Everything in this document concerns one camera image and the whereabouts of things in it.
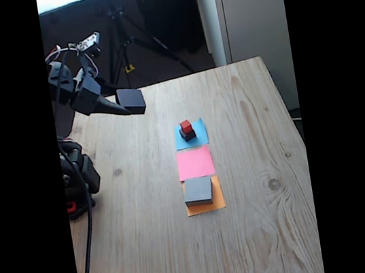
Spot black tripod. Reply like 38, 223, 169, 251
96, 0, 197, 90

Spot large grey cube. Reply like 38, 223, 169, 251
181, 175, 216, 208

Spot small red cube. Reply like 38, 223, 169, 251
179, 119, 194, 136

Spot small gripper camera board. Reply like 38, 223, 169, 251
73, 30, 105, 61

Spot white cabinet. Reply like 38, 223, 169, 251
196, 0, 300, 122

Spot orange paper sheet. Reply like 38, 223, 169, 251
181, 174, 227, 217

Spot blue paper sheet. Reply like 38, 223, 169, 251
172, 117, 211, 151

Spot pink paper sheet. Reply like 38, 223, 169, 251
174, 145, 217, 183

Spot small black cube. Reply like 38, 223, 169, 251
178, 127, 198, 144

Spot black cable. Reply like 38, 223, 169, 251
44, 43, 104, 273

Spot medium black cube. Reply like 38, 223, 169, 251
114, 85, 148, 119

